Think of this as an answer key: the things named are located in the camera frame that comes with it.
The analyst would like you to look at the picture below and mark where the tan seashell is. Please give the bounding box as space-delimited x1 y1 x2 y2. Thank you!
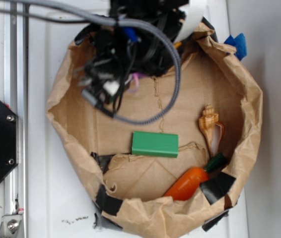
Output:
198 104 224 157

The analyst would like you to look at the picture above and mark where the gray braided cable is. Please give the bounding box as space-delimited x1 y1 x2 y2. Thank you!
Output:
0 0 182 124

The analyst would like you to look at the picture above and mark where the black tape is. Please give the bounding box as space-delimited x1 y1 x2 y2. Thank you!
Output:
95 185 123 216
200 172 236 205

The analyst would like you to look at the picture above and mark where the black tape bottom right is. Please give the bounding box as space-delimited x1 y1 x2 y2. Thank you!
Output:
200 172 236 205

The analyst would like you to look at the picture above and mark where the orange toy carrot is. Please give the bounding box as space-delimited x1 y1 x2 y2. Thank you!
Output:
163 153 227 201

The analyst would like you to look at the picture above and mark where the black gripper with wiring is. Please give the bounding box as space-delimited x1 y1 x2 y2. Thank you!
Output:
74 0 188 116

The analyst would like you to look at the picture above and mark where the blue tape right edge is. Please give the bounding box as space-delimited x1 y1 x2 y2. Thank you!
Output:
224 33 247 61

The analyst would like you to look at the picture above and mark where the white plastic tray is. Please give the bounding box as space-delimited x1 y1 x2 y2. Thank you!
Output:
27 0 249 238

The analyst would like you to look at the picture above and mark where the aluminum frame rail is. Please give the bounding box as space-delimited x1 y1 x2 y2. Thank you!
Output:
0 0 29 238

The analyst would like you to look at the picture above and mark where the green rectangular block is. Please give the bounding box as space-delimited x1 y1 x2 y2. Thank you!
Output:
132 131 179 158

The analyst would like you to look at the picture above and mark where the black tape bottom left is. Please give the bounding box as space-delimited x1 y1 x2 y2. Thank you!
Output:
95 185 123 216

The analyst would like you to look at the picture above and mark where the brown paper bag container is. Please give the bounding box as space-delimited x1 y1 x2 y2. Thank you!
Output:
46 17 264 238

